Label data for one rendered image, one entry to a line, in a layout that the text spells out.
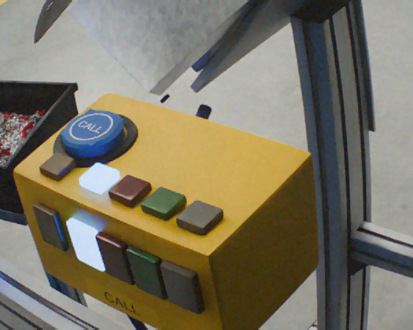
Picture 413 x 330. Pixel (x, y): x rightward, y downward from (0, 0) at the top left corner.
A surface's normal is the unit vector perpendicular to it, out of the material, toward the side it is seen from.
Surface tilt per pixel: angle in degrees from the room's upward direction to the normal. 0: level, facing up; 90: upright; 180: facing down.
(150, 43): 55
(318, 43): 90
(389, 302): 0
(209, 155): 0
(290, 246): 90
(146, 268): 90
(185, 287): 90
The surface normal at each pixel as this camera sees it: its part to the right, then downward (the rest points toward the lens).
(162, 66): -0.11, 0.03
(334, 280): -0.60, 0.53
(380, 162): -0.14, -0.80
